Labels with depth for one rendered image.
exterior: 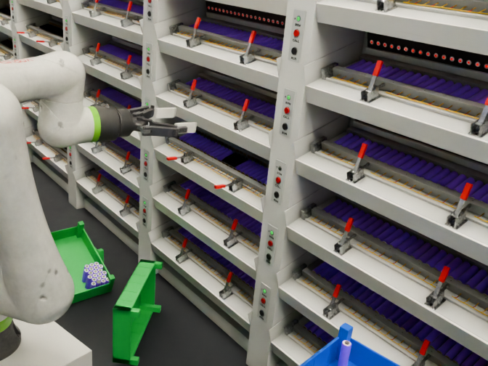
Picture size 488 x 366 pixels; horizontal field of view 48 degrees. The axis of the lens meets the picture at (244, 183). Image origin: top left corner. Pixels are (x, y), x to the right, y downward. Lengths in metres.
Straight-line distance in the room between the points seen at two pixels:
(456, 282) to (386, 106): 0.42
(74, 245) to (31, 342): 0.92
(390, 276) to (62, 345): 0.77
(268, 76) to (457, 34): 0.54
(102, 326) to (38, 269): 0.90
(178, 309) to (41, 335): 0.75
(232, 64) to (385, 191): 0.59
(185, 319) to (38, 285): 0.96
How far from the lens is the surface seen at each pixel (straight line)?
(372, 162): 1.34
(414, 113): 1.21
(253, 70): 1.51
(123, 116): 1.47
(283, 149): 1.45
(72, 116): 1.39
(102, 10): 2.43
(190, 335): 1.94
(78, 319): 2.02
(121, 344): 1.79
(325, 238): 1.44
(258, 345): 1.76
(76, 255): 2.23
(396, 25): 1.21
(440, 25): 1.15
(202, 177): 1.77
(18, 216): 1.03
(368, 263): 1.37
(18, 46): 3.22
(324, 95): 1.33
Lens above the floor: 1.20
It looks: 22 degrees down
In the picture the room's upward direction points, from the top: 6 degrees clockwise
